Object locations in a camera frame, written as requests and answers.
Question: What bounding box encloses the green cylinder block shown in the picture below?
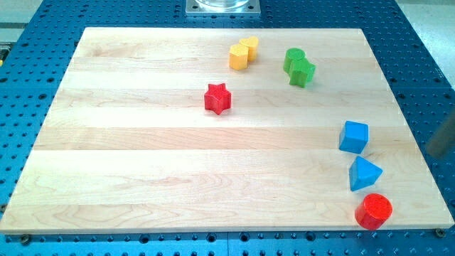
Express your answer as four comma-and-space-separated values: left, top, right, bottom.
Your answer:
283, 48, 306, 73

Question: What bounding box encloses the green star block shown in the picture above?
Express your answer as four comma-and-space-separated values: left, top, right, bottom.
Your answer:
288, 58, 316, 88

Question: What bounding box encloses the light wooden board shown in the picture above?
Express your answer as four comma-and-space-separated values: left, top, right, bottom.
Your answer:
1, 27, 454, 234

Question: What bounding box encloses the blue cube block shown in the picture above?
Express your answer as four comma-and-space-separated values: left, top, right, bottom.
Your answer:
338, 121, 369, 154

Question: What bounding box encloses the red cylinder block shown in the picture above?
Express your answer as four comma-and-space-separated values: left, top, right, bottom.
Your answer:
355, 193, 393, 230

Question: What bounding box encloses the yellow hexagon block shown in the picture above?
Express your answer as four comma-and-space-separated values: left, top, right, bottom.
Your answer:
229, 43, 249, 70

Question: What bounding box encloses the blue triangle block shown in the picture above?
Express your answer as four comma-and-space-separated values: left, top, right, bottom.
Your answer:
349, 156, 383, 191

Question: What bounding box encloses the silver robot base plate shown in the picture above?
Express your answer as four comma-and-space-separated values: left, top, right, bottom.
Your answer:
185, 0, 261, 17

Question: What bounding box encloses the red star block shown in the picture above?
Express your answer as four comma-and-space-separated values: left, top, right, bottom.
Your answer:
204, 83, 231, 115

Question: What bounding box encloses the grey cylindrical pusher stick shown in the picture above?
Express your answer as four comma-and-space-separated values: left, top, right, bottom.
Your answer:
426, 111, 454, 159

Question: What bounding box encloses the yellow heart block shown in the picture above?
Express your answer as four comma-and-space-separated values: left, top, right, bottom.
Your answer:
239, 36, 259, 62

